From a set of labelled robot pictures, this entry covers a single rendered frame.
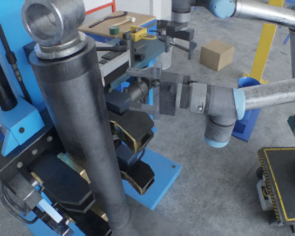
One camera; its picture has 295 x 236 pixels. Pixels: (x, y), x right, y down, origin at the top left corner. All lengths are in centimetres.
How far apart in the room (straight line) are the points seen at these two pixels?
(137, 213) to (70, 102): 120
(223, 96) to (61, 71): 46
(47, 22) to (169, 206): 162
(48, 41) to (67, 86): 14
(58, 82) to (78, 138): 24
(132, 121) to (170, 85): 48
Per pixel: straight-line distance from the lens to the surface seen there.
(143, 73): 64
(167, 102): 66
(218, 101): 63
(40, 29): 70
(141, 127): 103
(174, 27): 100
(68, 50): 64
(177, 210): 189
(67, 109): 71
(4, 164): 99
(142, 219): 170
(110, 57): 118
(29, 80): 114
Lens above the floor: 174
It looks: 44 degrees down
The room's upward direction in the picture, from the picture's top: 2 degrees counter-clockwise
